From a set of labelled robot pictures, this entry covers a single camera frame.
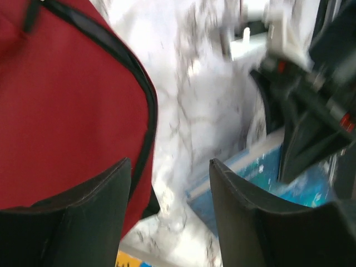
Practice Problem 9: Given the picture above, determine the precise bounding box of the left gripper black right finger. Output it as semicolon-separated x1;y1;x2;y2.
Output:
209;159;355;266

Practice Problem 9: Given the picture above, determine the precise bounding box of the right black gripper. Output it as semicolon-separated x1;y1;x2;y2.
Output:
250;54;355;184

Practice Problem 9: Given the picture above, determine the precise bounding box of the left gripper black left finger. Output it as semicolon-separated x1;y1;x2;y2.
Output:
1;158;131;266

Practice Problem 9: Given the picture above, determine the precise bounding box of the orange treehouse book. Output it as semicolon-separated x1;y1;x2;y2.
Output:
115;250;153;267

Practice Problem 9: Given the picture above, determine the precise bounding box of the teal blue book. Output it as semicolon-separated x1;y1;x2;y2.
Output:
186;141;339;236

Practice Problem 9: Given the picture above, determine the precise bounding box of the red backpack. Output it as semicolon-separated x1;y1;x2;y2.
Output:
1;1;157;234

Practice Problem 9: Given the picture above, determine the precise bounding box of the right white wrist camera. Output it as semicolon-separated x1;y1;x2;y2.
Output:
231;1;320;70

